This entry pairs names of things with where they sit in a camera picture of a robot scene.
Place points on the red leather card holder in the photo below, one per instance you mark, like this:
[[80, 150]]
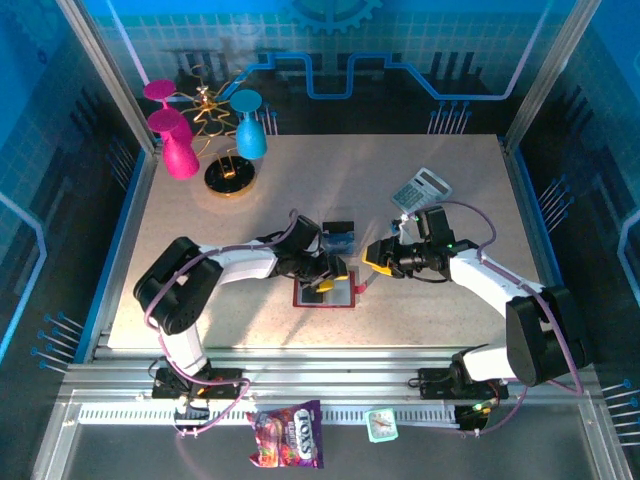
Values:
[[340, 292]]

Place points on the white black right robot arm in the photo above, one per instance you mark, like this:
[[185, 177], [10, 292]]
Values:
[[490, 285]]

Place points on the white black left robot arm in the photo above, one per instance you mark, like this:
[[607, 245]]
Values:
[[240, 260]]

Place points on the small blue card packet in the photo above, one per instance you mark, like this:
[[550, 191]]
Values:
[[357, 245]]

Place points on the grey desk calculator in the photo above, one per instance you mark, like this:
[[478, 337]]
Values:
[[422, 187]]

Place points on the blue goblet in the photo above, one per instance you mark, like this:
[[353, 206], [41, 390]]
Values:
[[250, 140]]

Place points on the small teal alarm clock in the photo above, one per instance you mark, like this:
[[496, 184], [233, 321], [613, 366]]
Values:
[[381, 425]]

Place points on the purple candy bag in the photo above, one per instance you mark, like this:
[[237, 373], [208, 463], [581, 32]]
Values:
[[285, 435]]

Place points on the black control board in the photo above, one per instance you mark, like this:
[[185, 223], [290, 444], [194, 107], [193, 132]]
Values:
[[192, 415], [472, 417]]

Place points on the pink goblet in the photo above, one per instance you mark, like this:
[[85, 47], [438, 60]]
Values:
[[177, 155]]

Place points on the grey metal shelf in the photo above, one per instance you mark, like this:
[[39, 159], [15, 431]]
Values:
[[150, 455]]

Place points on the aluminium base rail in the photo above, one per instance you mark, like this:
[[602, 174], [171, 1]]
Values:
[[325, 370]]

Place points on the aluminium side rail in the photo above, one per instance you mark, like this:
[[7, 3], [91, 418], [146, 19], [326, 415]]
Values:
[[131, 225], [531, 225]]

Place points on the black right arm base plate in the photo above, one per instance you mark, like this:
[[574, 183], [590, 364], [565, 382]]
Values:
[[430, 382]]

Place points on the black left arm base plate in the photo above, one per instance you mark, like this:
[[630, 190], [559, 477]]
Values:
[[227, 377]]

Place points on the aluminium frame post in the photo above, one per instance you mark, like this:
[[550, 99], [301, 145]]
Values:
[[550, 75], [107, 75]]

